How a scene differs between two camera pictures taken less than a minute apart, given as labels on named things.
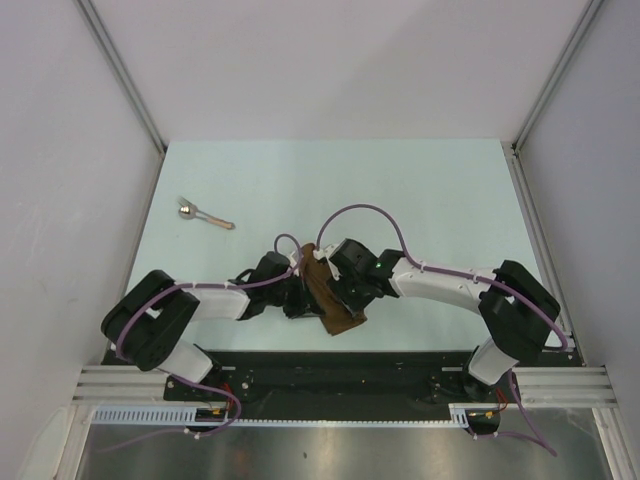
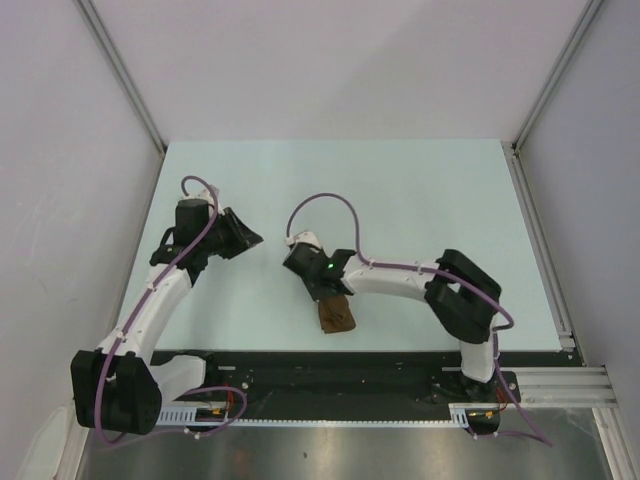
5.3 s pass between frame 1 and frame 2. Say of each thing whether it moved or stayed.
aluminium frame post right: stayed
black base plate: stayed
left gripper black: moved
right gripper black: moved
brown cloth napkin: moved
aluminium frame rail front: stayed
